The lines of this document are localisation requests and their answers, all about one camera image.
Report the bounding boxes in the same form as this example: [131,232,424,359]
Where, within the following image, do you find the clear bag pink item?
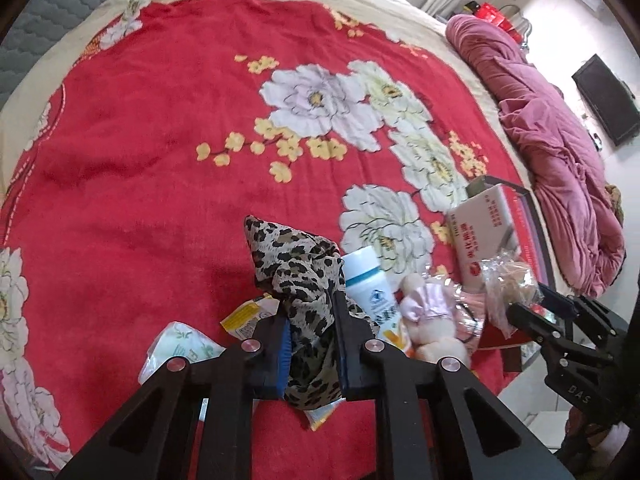
[480,249,542,339]

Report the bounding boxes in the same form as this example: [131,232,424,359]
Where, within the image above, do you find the white green tissue pack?
[138,322,226,385]

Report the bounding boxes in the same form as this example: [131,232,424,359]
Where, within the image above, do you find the pink bow plush bear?
[399,273,470,365]

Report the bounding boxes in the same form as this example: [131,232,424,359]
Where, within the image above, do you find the yellow white snack packet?
[220,295,280,340]

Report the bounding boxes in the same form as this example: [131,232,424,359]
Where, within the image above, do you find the leopard print fabric pouch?
[244,216,380,411]

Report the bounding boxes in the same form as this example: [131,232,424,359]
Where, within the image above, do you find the pink quilted duvet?
[446,14,626,297]

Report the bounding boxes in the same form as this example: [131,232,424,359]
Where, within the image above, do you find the brown clothes heap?
[605,183,625,226]

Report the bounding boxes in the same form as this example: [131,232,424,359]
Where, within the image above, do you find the red white cardboard box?
[446,184,528,292]

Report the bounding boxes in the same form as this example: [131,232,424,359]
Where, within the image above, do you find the white teal plastic bottle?
[343,246,411,356]

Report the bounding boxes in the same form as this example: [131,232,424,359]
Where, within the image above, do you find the red floral blanket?
[1,0,521,470]

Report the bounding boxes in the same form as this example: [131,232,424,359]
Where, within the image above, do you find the red basket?
[473,2,523,44]

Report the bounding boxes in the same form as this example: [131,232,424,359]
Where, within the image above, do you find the beige bed sheet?
[1,0,521,312]

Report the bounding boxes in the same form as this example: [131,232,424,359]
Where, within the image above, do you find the grey quilted headboard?
[1,0,105,102]

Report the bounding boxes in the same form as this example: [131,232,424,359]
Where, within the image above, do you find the black wall television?
[572,54,639,146]

